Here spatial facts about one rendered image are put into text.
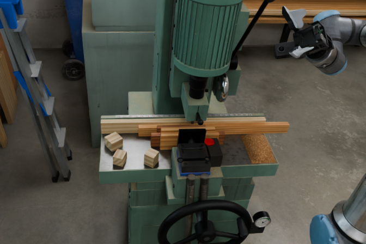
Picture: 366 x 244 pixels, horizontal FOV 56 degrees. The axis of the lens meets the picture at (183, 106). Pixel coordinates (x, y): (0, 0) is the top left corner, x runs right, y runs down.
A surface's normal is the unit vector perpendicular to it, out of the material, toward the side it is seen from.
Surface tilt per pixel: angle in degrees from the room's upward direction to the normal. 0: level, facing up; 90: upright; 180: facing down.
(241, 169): 90
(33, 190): 0
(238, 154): 0
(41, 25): 90
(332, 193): 0
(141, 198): 90
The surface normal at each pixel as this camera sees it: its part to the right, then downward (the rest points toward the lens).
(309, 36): -0.66, -0.20
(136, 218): 0.14, 0.61
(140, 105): 0.10, -0.79
